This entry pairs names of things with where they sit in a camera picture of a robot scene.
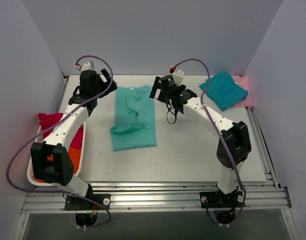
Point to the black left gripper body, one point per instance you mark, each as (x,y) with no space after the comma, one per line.
(106,80)

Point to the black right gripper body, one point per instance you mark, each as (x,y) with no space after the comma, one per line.
(156,88)

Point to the mint green t shirt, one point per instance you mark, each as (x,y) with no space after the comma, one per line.
(134,122)

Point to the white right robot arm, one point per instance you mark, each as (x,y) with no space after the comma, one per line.
(234,144)

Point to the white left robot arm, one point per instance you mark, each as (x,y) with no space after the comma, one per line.
(60,171)

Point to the folded teal t shirt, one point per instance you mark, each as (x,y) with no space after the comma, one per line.
(222,90)

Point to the crimson red t shirt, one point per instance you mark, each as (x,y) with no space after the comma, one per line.
(48,120)

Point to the orange t shirt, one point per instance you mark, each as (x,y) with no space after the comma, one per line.
(75,156)

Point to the folded pink t shirt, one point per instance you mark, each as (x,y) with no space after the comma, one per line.
(247,99)

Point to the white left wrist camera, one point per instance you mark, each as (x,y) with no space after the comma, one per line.
(89,65)

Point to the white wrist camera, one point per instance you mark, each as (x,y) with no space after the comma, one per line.
(89,65)
(177,74)

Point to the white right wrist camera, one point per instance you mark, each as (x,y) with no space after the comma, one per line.
(177,74)

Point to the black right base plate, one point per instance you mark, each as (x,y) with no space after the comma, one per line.
(217,199)

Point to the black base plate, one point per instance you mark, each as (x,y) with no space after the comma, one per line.
(217,199)
(73,203)

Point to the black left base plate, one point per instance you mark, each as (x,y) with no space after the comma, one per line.
(73,203)

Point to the aluminium rail frame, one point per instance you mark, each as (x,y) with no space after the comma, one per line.
(168,178)

